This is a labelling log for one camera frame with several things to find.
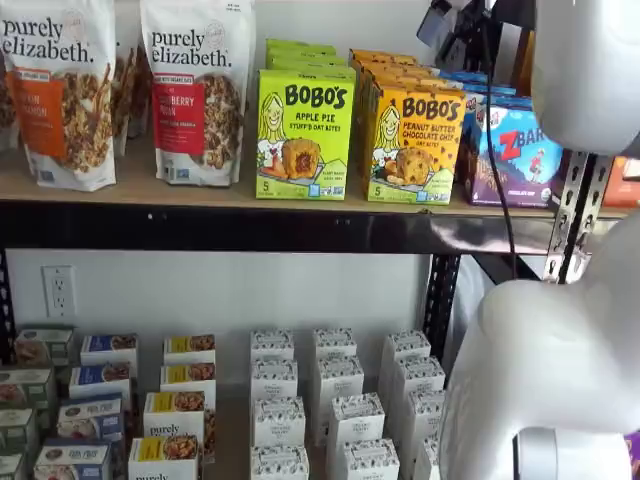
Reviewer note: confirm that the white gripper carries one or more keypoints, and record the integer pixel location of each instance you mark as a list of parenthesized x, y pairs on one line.
[(480, 35)]

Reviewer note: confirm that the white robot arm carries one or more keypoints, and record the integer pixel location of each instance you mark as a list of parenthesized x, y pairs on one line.
[(550, 350)]

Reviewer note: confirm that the blue purple Zbar box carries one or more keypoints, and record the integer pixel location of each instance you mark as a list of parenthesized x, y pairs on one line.
[(465, 76), (530, 175), (475, 91)]

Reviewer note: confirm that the orange Bobo's peanut butter box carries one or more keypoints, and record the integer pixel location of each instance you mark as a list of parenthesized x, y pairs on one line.
[(415, 160), (380, 55), (390, 66), (400, 79)]

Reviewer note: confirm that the large orange snack box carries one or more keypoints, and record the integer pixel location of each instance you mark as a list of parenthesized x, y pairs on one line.
[(525, 65), (622, 192)]

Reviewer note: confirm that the green Bobo's apple pie box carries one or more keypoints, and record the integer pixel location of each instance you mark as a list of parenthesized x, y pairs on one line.
[(305, 135), (305, 61), (300, 46)]

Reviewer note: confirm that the wooden shelf board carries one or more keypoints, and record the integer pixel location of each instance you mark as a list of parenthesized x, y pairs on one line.
[(612, 212), (140, 192)]

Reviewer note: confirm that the yellow label granola box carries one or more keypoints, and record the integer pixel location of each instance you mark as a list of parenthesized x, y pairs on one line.
[(175, 415), (189, 347), (187, 377), (165, 457)]

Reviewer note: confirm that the blue label granola box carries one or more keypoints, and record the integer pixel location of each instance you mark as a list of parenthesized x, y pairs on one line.
[(72, 460), (90, 417), (100, 382), (107, 350)]

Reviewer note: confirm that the green label granola box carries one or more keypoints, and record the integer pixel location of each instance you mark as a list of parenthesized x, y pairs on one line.
[(11, 467), (45, 345), (17, 430), (25, 387)]

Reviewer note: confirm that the granola bag red label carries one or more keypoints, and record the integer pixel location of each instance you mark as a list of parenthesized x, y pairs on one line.
[(200, 100)]

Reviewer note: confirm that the white patterned carton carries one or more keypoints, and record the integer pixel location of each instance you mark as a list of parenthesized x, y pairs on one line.
[(406, 345), (425, 412), (371, 461), (429, 457), (271, 344), (278, 422), (279, 464), (273, 380), (355, 420), (420, 375), (340, 377), (335, 342)]

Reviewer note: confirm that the white granola bag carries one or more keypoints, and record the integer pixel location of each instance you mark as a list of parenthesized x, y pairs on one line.
[(127, 90)]

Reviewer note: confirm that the granola bag orange label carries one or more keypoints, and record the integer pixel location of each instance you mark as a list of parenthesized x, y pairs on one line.
[(60, 100)]

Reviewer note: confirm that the white patterned boxes group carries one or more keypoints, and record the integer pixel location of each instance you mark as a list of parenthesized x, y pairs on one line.
[(232, 440)]

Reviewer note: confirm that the white wall outlet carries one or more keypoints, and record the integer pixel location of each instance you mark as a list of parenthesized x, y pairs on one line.
[(58, 292)]

